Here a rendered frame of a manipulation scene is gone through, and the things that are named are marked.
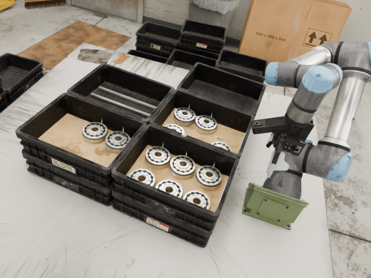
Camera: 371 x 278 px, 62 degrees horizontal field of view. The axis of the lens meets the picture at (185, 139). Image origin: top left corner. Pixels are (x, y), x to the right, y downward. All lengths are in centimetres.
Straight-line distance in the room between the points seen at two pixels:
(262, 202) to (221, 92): 71
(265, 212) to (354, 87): 58
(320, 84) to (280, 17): 304
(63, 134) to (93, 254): 51
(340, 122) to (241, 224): 55
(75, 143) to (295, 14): 308
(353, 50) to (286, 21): 260
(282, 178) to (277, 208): 12
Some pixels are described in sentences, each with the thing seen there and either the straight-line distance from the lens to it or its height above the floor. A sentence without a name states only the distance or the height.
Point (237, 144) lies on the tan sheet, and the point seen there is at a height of 83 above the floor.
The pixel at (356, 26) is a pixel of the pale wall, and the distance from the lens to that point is 423.
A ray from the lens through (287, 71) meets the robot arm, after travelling 103.
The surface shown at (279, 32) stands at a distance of 393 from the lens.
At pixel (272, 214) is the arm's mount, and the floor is 76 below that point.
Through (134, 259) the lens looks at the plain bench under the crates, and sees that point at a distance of 119.
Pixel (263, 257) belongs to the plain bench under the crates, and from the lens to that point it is 129.
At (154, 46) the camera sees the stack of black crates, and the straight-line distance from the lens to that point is 301.
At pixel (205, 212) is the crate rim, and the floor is 93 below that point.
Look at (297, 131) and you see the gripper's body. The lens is 99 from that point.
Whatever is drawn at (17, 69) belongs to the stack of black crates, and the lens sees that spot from 270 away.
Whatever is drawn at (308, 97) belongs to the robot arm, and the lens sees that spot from 91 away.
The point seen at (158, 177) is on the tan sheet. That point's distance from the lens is 122.
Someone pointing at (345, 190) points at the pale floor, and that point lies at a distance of 280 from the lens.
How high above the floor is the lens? 177
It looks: 43 degrees down
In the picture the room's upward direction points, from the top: 12 degrees clockwise
